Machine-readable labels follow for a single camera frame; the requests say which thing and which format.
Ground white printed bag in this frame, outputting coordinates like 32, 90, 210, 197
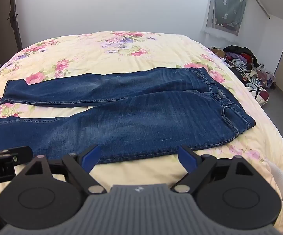
246, 83, 270, 106

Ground dark wooden door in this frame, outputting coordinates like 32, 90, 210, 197
9, 0, 23, 52

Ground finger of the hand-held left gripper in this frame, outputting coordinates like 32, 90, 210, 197
0, 142, 33, 164

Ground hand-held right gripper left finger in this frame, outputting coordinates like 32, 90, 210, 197
24, 144, 108, 194

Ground floral yellow blanket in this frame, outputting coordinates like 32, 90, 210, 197
0, 31, 283, 235

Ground pile of clothes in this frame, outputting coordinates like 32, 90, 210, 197
223, 45, 276, 89

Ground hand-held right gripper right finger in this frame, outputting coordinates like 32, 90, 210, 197
170, 145, 254, 194

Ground grey printed curtain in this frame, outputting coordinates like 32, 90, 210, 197
204, 0, 250, 36

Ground blue denim pants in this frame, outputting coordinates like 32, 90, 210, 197
0, 66, 256, 164

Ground cardboard box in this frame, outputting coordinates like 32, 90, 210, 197
211, 48, 227, 60

